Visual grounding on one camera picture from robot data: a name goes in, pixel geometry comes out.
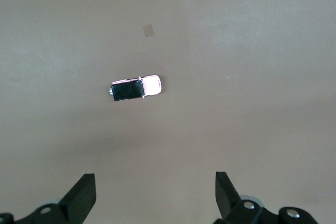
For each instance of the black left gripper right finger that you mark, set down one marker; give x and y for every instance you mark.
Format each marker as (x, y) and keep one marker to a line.
(228, 197)

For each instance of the small brown tape patch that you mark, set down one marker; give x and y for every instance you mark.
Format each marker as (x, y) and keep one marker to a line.
(148, 30)

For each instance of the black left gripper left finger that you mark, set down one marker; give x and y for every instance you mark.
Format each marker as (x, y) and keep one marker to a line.
(76, 200)

